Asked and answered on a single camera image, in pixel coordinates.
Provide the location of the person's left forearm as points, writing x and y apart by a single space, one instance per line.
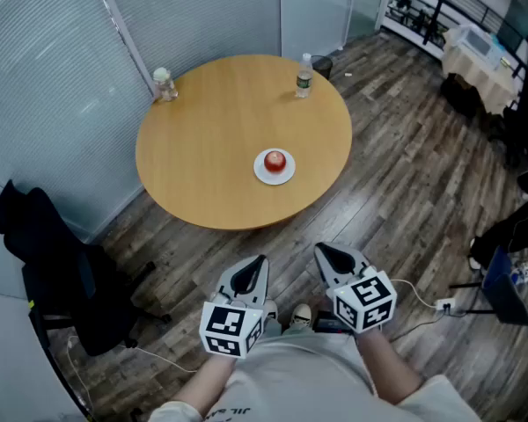
207 378

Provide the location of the person's shoe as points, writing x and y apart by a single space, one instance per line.
301 314
271 309

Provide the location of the black box device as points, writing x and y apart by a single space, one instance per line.
327 323

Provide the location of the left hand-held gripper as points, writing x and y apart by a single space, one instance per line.
222 325

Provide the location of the white microwave oven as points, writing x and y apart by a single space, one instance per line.
479 44

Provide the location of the clear jar with pale lid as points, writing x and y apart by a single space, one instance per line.
165 85

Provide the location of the white round plate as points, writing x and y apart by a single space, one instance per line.
264 175

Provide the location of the cream cloth covered table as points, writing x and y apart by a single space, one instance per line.
475 70

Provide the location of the red apple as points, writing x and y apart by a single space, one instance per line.
275 161

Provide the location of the person's beige shirt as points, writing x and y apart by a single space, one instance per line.
299 380

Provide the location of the person's right shoe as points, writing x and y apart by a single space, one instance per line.
301 314

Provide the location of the black bag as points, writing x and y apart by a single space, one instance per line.
459 95

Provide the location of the black mesh waste bin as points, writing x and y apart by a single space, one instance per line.
322 65

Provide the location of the clear plastic water bottle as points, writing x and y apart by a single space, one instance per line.
304 77

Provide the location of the white power strip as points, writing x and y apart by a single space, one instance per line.
445 305

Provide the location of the person's grey trousers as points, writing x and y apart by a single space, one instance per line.
290 329

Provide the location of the black office chair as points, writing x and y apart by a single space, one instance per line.
66 271

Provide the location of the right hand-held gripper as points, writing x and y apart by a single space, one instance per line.
365 299

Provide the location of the dark blue panel on stand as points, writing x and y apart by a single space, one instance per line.
506 293

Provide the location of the black metal railing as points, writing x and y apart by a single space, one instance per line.
440 11

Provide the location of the person's left shoe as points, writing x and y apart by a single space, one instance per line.
271 309

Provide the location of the person's right forearm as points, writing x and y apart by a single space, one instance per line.
387 367

